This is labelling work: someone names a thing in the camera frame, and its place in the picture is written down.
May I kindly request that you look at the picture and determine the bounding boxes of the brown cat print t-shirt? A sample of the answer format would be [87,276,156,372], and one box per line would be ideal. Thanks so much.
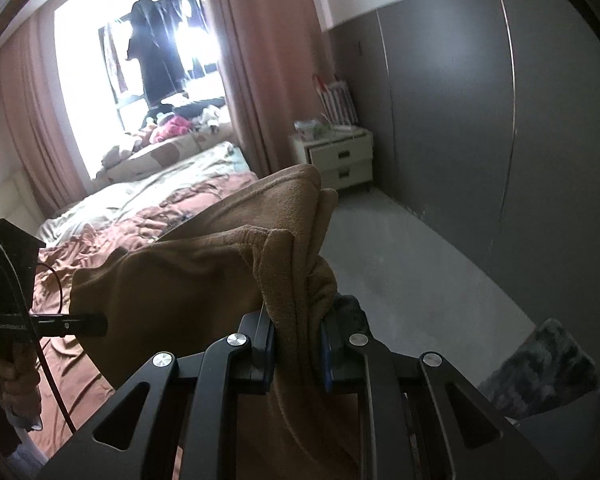
[70,165,358,479]

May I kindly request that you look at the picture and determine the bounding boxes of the hanging dark clothes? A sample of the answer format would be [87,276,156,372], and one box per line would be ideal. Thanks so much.
[126,0,207,106]

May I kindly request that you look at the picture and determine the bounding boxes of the person's left hand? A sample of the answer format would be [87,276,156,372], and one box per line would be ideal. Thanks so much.
[0,344,42,431]

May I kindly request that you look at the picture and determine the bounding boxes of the pink curtain left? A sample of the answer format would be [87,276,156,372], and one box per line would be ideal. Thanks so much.
[0,15,86,216]

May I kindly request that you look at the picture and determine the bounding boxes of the pink curtain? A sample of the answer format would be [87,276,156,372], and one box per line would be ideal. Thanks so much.
[206,0,330,177]
[0,15,86,216]

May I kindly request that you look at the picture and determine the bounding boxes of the rust pink bed sheet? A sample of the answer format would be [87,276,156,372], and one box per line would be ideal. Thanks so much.
[31,171,258,427]

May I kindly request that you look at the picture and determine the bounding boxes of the grey green duvet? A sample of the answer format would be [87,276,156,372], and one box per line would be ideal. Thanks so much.
[35,141,250,247]

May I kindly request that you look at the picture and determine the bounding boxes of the bear print pillow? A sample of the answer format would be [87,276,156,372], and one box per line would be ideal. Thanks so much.
[97,122,237,183]

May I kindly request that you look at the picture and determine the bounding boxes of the dark grey fluffy rug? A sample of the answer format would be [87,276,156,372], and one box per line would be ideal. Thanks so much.
[478,318,600,420]

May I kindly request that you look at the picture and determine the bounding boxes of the magenta cloth on sill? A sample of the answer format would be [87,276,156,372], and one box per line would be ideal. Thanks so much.
[149,115,192,144]

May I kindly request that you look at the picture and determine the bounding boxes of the white bedside cabinet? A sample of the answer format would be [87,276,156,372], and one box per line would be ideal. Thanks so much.
[288,128,374,191]

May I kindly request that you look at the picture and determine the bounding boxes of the striped gift bag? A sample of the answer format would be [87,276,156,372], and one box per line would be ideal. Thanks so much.
[312,74,358,126]

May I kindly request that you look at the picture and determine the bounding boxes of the dark wardrobe doors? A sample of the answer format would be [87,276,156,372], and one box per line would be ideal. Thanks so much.
[328,0,600,367]

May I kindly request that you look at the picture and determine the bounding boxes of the pink curtain right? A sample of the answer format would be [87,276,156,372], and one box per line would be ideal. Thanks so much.
[206,0,330,177]

